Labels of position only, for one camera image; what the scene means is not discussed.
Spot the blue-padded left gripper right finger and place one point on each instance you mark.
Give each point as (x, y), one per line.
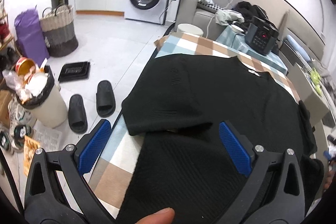
(239, 148)

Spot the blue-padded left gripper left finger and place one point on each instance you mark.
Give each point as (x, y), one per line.
(91, 145)

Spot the black knit sweater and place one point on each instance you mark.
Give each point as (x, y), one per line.
(178, 104)

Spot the person's right hand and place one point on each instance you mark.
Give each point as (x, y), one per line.
(328, 180)

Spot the person's left hand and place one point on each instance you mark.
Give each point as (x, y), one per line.
(164, 216)

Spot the plaid checkered table cloth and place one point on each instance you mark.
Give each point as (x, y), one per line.
(113, 171)

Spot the beige trash bin black liner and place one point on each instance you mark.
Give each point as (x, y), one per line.
(49, 106)

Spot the black plastic tray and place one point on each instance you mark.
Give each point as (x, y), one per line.
(74, 71)

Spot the grey cardboard box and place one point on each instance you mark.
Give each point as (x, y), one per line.
(315, 104)

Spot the teal checkered side table cloth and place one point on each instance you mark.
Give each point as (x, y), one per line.
(233, 37)

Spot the dark portable power station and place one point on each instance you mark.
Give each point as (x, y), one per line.
(261, 35)

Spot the purple bag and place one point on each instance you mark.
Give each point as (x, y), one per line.
(30, 36)

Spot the white round stool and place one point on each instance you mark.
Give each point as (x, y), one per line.
(189, 29)

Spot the woven grey laundry basket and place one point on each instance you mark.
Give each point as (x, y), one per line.
(58, 30)

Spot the grey sofa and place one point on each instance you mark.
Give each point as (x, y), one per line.
(190, 13)

